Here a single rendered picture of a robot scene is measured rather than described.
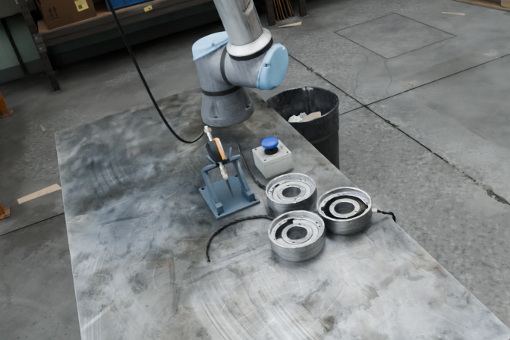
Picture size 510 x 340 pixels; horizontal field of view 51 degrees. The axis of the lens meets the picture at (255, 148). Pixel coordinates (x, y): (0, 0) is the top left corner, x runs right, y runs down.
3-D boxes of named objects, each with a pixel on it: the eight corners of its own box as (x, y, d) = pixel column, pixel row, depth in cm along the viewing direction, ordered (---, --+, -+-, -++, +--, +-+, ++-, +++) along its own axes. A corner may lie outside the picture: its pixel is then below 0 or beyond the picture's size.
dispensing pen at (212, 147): (229, 201, 111) (200, 126, 112) (225, 202, 115) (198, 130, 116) (239, 197, 111) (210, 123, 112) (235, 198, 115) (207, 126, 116)
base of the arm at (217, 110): (196, 111, 157) (188, 81, 152) (243, 96, 160) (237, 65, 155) (211, 132, 144) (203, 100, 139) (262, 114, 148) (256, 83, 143)
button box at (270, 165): (294, 168, 123) (291, 150, 120) (266, 179, 121) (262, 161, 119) (280, 153, 129) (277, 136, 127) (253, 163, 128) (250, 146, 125)
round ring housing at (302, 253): (335, 254, 97) (332, 237, 95) (279, 271, 96) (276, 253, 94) (316, 220, 106) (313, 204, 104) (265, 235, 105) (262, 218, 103)
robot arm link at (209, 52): (218, 70, 155) (207, 26, 148) (255, 76, 147) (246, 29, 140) (191, 89, 147) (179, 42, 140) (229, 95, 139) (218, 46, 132)
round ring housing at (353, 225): (317, 238, 101) (315, 221, 99) (319, 203, 110) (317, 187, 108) (374, 236, 99) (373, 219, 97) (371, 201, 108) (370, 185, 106)
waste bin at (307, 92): (360, 188, 244) (353, 105, 222) (294, 214, 236) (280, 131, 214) (325, 155, 272) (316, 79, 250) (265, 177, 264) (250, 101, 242)
